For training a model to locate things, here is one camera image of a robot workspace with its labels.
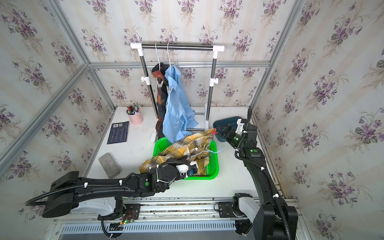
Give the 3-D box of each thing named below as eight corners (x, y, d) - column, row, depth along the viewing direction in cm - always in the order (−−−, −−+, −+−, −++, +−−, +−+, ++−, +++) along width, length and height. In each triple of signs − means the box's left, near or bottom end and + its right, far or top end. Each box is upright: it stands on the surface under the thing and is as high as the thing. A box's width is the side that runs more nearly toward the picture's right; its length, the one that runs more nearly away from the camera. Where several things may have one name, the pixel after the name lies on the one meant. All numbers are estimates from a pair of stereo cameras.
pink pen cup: (130, 125, 110) (124, 114, 101) (134, 112, 118) (129, 101, 109) (142, 125, 110) (137, 114, 101) (145, 113, 118) (141, 101, 109)
